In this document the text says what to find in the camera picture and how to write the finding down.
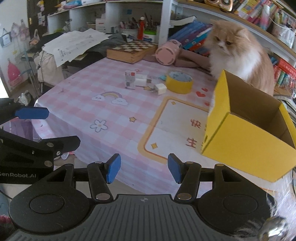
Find pink checkered tablecloth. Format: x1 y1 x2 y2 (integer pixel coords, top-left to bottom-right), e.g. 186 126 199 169
30 56 295 197

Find wooden chessboard box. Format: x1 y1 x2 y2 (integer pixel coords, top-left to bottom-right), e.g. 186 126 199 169
106 41 158 64

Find orange white fluffy cat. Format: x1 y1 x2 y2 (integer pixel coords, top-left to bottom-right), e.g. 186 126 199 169
204 20 275 96

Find white paper sheets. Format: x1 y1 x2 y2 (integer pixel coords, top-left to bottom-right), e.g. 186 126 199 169
42 29 110 67

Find brown folded cloth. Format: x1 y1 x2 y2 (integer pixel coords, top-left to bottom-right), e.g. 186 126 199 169
143 49 211 70

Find red pen holder bottle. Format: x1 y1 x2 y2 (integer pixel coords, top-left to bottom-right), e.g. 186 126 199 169
137 16 145 40

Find gold retro radio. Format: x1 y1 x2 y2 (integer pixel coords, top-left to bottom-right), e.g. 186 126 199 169
204 0 233 11

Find white red small box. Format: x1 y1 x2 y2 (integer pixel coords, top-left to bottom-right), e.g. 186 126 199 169
125 70 136 89

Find white bookshelf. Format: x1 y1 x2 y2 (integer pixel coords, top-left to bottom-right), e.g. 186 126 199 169
47 1 295 66

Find yellow cardboard box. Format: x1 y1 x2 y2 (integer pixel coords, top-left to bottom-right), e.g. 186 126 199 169
201 70 295 182

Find pink cylindrical pencil case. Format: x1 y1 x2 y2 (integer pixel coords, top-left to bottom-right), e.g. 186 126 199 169
155 40 181 66

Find yellow tape roll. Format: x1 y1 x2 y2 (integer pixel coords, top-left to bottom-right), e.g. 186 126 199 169
166 71 193 94

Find red dictionary book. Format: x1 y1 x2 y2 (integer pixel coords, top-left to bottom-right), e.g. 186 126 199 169
277 58 296 79

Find white charger cube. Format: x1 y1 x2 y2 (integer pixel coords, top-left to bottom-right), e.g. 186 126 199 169
152 83 167 95

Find small white plug adapter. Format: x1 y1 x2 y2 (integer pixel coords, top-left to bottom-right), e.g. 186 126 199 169
134 73 152 87

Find blue leaning books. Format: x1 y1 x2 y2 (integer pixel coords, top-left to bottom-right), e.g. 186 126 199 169
168 20 212 56

